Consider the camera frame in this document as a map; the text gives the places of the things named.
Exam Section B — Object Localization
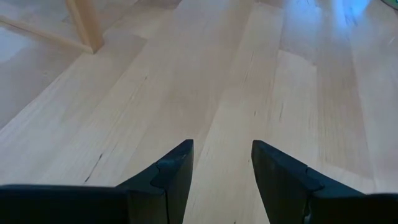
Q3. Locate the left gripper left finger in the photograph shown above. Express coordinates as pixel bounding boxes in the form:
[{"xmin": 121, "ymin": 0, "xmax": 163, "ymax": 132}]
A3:
[{"xmin": 0, "ymin": 139, "xmax": 194, "ymax": 224}]

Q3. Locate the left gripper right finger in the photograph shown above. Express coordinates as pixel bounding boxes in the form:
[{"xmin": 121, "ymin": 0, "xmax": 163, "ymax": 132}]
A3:
[{"xmin": 251, "ymin": 139, "xmax": 398, "ymax": 224}]

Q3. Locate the wooden slatted shelf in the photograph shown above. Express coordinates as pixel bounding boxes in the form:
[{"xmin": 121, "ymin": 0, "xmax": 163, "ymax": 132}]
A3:
[{"xmin": 0, "ymin": 0, "xmax": 105, "ymax": 54}]

